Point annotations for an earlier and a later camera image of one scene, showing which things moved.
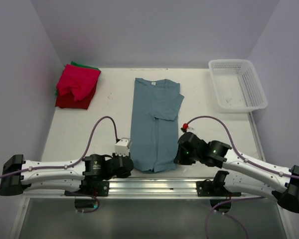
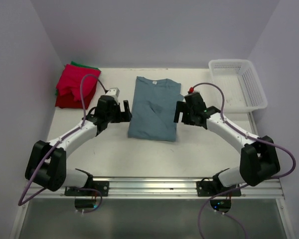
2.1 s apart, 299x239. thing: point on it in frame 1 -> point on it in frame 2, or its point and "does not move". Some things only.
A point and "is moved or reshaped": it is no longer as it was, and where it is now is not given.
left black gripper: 128,173 -> 122,116
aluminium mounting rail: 146,188 does not move
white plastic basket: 236,86 does not move
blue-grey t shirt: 154,139 is moved or reshaped
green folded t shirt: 78,64 does not move
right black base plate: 206,188 does not move
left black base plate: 90,188 does not move
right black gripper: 179,159 -> 180,107
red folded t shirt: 76,86 does not move
